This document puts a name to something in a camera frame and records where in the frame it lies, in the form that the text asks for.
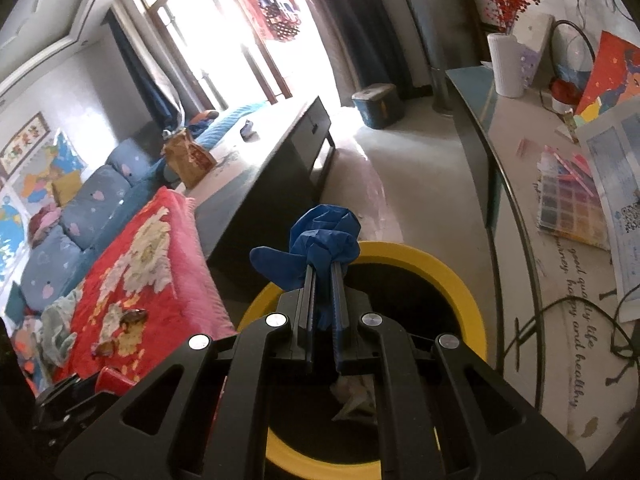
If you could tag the world map poster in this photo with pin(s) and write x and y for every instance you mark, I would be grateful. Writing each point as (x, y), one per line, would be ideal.
(11, 230)

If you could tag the brown shell scrap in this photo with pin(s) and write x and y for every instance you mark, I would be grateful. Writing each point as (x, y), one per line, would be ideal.
(134, 316)
(103, 348)

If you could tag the blue and white paper sheet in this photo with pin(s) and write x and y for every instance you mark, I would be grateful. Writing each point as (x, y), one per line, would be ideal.
(615, 170)

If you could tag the red floral blanket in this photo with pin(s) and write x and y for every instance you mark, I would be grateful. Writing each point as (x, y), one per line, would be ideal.
(165, 270)

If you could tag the wooden balcony door frame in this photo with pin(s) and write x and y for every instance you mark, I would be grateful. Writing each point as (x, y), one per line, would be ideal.
(200, 50)

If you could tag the dark blue curtain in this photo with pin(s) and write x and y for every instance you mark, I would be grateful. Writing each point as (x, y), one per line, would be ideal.
(145, 80)

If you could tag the small dark blue object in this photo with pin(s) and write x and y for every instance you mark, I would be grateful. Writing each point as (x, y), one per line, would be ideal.
(247, 130)

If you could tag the dark grey curtain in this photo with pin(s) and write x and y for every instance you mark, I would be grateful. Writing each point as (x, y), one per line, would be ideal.
(370, 25)

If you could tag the hanging laundry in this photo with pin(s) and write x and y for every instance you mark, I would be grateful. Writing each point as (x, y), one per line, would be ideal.
(270, 0)

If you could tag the red colourful painting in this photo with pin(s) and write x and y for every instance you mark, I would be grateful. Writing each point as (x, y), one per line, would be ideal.
(610, 75)

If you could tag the crumpled white paper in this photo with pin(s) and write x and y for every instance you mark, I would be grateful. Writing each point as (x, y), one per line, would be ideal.
(357, 396)

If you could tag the pink clothes pile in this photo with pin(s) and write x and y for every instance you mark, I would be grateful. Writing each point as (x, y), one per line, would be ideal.
(44, 222)

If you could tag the yellow rimmed black bin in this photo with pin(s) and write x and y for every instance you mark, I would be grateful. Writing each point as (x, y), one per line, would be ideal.
(450, 280)

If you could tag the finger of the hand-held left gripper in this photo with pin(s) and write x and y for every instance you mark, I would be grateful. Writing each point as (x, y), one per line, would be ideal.
(70, 405)

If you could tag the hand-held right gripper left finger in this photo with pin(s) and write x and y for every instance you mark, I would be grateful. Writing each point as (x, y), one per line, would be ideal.
(309, 305)

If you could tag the light green cloth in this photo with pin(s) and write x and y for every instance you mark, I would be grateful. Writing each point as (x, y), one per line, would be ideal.
(62, 325)

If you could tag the white printed carton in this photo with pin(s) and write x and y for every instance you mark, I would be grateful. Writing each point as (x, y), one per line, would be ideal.
(537, 35)

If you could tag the colourful bead box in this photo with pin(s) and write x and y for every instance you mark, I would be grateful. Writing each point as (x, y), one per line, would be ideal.
(570, 205)

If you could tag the dark wooden coffee table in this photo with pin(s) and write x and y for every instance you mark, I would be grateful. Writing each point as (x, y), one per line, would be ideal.
(260, 180)

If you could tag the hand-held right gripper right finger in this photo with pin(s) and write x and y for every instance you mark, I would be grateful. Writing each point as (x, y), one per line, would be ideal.
(340, 305)

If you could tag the yellow cushion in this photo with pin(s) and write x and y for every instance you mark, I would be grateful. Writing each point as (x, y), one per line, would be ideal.
(65, 190)

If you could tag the orange patterned clothes pile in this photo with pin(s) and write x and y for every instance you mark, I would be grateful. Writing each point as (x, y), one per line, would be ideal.
(27, 350)

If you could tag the blue rubber glove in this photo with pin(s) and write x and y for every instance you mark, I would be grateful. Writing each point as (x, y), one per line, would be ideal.
(325, 240)

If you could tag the glass top table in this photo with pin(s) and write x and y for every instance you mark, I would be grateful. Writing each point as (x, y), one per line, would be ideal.
(475, 150)

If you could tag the brown paper bag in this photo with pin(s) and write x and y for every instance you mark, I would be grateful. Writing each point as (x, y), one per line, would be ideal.
(187, 160)

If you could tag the blue patterned sofa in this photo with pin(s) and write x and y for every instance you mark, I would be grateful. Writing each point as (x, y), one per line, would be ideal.
(90, 205)

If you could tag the framed calligraphy picture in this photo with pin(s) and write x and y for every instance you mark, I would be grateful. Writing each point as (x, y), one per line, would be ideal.
(25, 142)

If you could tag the country map poster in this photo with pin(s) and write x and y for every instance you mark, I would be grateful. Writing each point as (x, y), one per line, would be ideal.
(55, 160)

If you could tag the blue storage box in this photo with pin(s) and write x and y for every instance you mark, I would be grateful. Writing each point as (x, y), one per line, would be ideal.
(377, 105)

